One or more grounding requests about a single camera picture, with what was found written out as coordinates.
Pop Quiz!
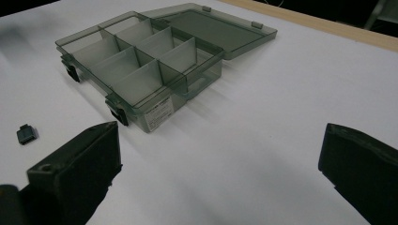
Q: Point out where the transparent grey compartment storage box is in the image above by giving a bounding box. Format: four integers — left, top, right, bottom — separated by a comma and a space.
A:
54, 3, 279, 134

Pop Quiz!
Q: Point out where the small dark plastic adapter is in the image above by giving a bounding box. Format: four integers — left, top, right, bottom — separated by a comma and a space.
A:
16, 123, 38, 145

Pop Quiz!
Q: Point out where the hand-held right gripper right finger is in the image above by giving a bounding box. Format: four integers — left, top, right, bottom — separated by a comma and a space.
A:
317, 122, 398, 225

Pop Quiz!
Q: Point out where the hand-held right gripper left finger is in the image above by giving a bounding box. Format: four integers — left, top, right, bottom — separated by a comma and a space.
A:
19, 121, 123, 225

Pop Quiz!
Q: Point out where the grey metal stand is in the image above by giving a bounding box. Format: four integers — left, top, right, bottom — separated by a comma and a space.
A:
363, 0, 398, 31

